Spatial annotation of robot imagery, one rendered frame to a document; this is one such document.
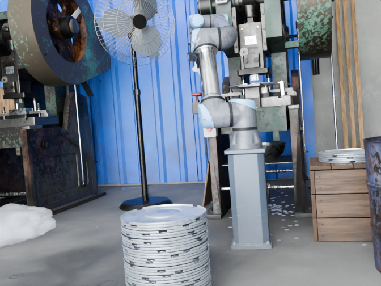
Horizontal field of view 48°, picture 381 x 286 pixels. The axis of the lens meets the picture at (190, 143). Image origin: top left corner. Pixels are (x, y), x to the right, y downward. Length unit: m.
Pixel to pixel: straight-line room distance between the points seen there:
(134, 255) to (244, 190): 0.74
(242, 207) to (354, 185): 0.51
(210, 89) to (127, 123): 2.34
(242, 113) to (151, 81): 2.32
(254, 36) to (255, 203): 1.18
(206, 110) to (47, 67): 1.43
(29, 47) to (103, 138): 1.63
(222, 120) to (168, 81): 2.23
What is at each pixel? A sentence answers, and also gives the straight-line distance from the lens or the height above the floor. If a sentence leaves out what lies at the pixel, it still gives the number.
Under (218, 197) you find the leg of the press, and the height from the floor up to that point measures 0.13.
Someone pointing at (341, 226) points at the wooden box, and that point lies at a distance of 2.11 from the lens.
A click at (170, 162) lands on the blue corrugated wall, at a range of 4.16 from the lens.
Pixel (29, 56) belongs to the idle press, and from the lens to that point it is 3.08.
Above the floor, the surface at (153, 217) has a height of 0.29.
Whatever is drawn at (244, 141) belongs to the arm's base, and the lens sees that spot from 1.97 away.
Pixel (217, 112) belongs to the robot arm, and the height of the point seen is 0.62.
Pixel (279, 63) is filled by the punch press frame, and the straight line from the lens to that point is 3.00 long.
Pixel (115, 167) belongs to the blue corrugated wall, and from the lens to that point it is 4.38.
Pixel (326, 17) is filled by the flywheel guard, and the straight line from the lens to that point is 2.52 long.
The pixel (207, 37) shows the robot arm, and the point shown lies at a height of 0.99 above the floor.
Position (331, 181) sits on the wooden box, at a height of 0.28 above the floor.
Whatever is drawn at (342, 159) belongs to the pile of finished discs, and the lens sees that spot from 2.12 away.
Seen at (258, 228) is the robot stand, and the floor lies 0.09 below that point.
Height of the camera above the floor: 0.60
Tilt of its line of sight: 3 degrees down
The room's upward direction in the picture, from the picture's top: 4 degrees counter-clockwise
